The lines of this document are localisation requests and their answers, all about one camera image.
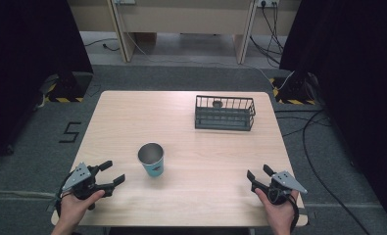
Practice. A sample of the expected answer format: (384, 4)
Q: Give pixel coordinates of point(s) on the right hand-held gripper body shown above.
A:
(282, 186)

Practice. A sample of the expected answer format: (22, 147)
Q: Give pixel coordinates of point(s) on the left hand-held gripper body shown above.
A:
(80, 178)

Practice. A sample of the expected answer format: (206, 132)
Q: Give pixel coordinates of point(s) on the person's right hand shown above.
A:
(279, 217)

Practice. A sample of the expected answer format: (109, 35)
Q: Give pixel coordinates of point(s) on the person's left hand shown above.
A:
(72, 209)

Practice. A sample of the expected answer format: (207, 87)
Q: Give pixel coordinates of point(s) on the blue cup with metal inside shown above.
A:
(152, 161)

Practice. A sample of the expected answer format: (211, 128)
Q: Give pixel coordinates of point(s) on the small round dark object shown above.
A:
(217, 104)

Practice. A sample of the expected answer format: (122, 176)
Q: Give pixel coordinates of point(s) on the yellow-black striped stand base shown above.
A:
(294, 89)
(68, 88)

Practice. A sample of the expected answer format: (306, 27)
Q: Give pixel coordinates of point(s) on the black curtain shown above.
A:
(27, 65)
(354, 81)

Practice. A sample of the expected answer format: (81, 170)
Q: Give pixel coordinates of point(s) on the white power strip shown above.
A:
(125, 1)

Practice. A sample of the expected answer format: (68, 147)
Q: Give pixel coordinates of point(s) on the light wooden desk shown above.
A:
(184, 19)

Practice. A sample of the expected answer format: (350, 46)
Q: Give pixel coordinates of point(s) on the white wall socket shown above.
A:
(267, 3)

